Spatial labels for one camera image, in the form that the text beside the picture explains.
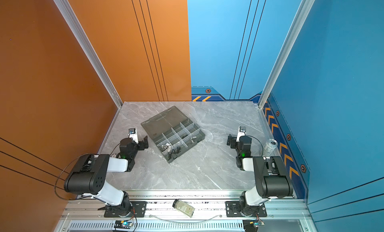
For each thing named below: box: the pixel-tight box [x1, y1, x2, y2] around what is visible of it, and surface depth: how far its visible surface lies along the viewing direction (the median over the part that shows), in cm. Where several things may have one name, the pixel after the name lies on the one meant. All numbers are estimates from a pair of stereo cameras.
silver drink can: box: [262, 138, 278, 157], surface depth 84 cm
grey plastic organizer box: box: [140, 106, 206, 164], surface depth 101 cm
